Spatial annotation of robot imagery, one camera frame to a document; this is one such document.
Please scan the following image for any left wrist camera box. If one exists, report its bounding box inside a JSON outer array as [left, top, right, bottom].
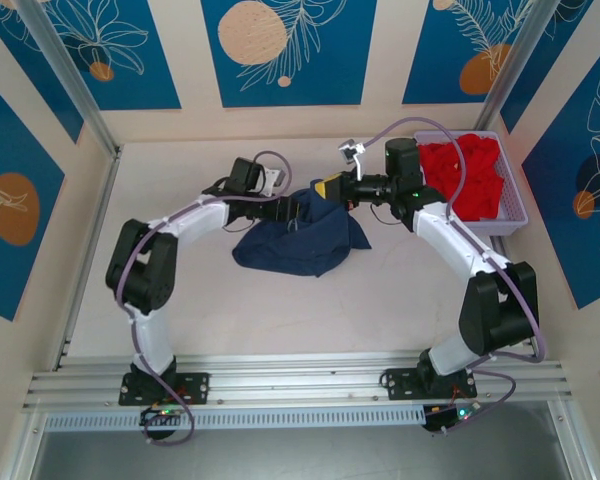
[[259, 167, 287, 197]]

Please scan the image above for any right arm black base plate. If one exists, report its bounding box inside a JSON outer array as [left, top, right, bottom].
[[381, 368, 478, 401]]

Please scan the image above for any blue poster with white leaves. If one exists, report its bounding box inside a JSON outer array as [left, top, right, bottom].
[[0, 0, 85, 145], [499, 0, 600, 135]]

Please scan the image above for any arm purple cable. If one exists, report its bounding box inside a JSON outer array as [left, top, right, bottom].
[[115, 149, 295, 446], [359, 117, 549, 436]]

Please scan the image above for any blue poster, large orange circle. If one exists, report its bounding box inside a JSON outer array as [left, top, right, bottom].
[[0, 69, 66, 322]]

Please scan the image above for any right gripper thin black wire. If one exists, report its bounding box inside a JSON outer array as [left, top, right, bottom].
[[369, 202, 397, 227]]

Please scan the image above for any grey slotted cable duct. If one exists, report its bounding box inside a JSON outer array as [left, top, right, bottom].
[[44, 404, 426, 431]]

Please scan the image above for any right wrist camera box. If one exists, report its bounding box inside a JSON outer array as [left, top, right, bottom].
[[337, 138, 367, 180]]

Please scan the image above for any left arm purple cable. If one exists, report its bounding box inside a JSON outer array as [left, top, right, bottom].
[[115, 149, 295, 446]]

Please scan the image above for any blue poster, fern, orange circle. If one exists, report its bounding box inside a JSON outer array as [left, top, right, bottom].
[[402, 0, 531, 106]]

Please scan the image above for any blue poster with beige circle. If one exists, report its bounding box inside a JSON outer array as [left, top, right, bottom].
[[201, 0, 379, 108]]

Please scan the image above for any red t-shirt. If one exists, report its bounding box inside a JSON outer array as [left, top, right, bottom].
[[418, 132, 505, 223]]

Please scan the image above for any blue poster, dark circle, flower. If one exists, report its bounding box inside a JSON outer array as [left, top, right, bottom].
[[522, 44, 600, 311]]

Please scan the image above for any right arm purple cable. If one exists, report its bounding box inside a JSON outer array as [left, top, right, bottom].
[[359, 117, 549, 436]]

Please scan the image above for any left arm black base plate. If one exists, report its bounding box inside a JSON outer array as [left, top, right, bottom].
[[118, 372, 210, 406]]

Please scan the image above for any grey metal sheet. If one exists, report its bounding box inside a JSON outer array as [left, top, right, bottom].
[[27, 429, 571, 480]]

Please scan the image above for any lavender plastic basket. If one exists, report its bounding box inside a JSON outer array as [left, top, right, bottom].
[[412, 129, 530, 237]]

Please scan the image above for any aluminium frame leg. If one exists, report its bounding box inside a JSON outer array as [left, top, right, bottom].
[[0, 407, 49, 480], [547, 399, 600, 480]]

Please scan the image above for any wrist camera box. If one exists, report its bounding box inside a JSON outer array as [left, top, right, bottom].
[[337, 138, 367, 180], [259, 167, 287, 197]]

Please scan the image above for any wide aluminium mounting rail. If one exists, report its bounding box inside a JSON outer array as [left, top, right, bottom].
[[22, 352, 574, 411]]

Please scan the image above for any blue poster, small orange circle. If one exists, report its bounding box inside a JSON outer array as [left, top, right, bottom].
[[32, 0, 182, 112]]

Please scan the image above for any aluminium frame post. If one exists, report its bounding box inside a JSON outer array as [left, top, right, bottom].
[[468, 0, 565, 150], [15, 0, 120, 159]]

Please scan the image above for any navy blue t-shirt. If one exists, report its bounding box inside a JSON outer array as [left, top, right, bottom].
[[231, 187, 374, 279]]

